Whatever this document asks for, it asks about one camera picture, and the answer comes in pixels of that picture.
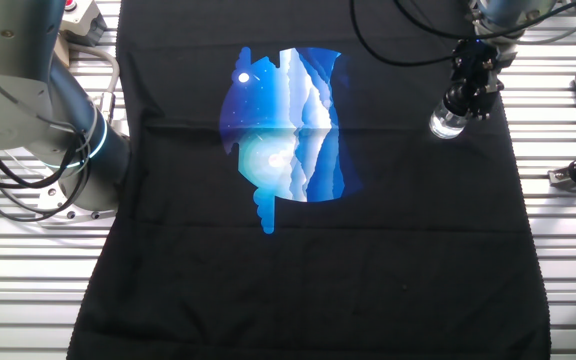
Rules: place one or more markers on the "light wooden block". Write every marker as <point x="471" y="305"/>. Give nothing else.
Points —
<point x="63" y="50"/>

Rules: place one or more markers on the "black cloth with blue print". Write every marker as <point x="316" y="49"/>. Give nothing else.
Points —
<point x="318" y="280"/>

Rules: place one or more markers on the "grey emergency stop button box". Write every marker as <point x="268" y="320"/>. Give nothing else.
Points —
<point x="85" y="22"/>

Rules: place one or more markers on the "clear glass jar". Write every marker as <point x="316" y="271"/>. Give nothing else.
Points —
<point x="445" y="125"/>

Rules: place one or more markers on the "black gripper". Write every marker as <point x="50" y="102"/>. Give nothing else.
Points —
<point x="483" y="57"/>

